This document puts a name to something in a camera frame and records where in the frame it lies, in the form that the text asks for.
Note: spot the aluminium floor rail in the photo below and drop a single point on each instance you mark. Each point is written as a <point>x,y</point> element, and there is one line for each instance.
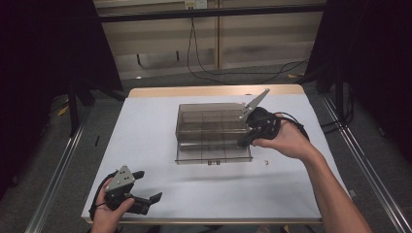
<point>55,181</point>
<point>372,181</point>

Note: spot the smoky clear plastic drawer cabinet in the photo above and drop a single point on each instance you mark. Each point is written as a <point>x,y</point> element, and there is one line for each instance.
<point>210,119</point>

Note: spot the person's right hand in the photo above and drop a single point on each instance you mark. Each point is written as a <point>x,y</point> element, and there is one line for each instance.
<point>291,142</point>

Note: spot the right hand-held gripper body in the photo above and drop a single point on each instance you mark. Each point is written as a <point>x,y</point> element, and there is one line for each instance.
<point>259,119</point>

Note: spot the small black stick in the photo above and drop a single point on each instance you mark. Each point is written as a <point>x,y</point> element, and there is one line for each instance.
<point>97,140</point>

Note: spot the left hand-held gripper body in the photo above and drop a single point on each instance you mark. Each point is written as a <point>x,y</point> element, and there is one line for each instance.
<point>120,179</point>

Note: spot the black curtain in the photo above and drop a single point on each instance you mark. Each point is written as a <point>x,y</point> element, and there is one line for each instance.
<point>372,48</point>
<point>39,64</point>

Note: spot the black horizontal bar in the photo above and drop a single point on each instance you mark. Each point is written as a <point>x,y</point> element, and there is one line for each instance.
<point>210,13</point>

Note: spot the small gold metal piece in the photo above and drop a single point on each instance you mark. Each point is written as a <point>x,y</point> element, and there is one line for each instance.
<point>266,162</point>

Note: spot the white wall socket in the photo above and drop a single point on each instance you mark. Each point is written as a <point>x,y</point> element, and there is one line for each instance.
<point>196,4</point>

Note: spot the black metal stand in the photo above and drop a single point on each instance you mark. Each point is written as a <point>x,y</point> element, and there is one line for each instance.
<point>338,90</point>
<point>74,106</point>

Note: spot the person's left hand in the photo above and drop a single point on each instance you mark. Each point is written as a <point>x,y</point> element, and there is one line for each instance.
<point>105,220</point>

